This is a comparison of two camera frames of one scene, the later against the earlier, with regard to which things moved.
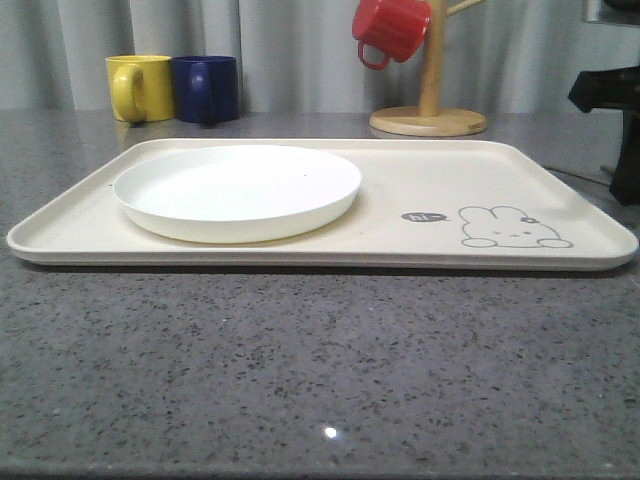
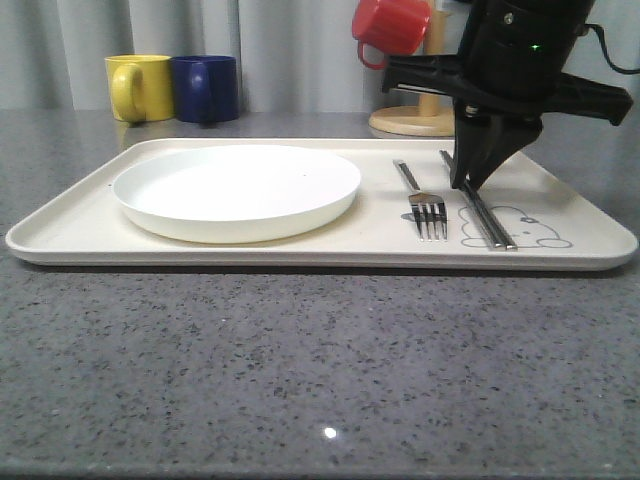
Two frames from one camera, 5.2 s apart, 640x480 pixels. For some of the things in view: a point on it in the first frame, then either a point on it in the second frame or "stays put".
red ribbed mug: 398,27 stays put
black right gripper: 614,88 → 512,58
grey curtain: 501,57 stays put
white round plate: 239,194 stays put
